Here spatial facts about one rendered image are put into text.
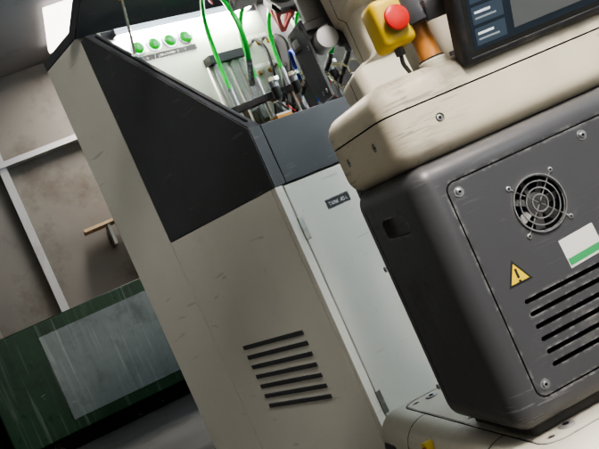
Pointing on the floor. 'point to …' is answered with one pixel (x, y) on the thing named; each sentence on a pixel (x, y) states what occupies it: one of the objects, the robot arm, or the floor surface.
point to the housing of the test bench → (149, 247)
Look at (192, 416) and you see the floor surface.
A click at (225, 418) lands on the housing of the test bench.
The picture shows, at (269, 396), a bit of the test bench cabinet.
